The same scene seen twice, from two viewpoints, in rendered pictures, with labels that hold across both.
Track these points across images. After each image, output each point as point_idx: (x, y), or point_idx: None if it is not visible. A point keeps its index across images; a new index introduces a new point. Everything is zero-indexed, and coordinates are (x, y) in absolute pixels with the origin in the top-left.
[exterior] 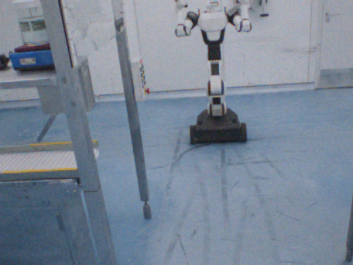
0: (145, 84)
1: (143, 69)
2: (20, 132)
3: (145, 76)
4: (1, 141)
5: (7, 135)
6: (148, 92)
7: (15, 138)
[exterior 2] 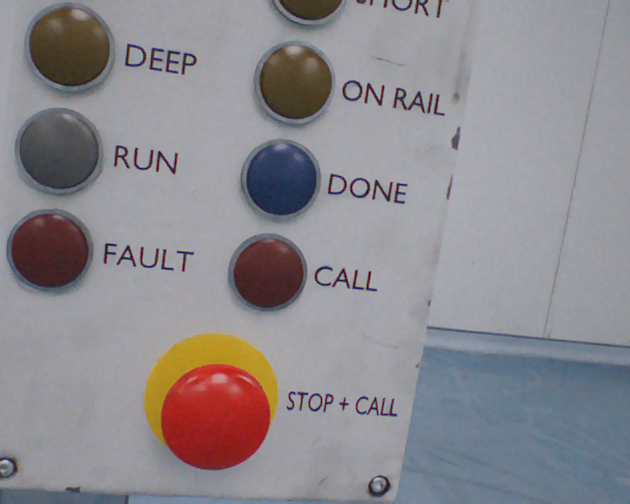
0: (415, 349)
1: (403, 77)
2: None
3: (420, 214)
4: (558, 457)
5: (600, 457)
6: (164, 432)
7: (596, 476)
